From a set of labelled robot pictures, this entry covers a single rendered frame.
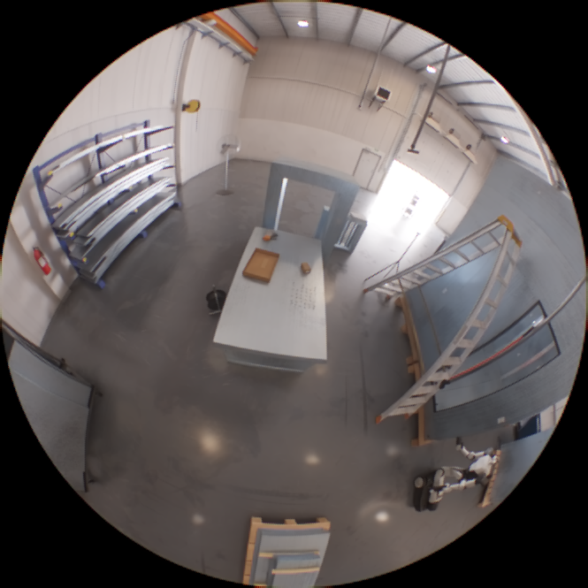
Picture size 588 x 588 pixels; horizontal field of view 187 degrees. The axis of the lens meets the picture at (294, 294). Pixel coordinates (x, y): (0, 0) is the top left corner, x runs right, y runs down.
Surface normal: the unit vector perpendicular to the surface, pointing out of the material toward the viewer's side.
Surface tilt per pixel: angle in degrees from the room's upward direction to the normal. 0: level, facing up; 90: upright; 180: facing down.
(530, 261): 90
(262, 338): 0
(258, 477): 0
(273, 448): 0
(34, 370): 78
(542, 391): 90
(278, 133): 90
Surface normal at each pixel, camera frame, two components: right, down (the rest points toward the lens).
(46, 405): 1.00, 0.05
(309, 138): -0.12, 0.77
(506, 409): -0.97, -0.22
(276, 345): 0.21, -0.60
